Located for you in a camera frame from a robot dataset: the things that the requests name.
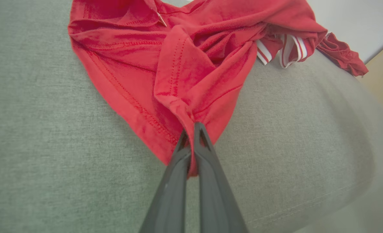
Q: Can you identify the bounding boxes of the red shirt with white sleeves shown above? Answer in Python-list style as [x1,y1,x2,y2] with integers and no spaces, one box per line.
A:
[68,0,327,178]

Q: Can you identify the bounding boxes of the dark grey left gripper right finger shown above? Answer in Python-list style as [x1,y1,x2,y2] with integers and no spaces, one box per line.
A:
[193,122,249,233]

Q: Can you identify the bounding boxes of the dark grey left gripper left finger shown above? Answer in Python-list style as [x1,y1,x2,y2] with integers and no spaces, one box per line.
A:
[139,129,192,233]

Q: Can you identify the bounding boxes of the red shorts with white trim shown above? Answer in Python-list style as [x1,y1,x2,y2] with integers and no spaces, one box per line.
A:
[317,32,369,77]

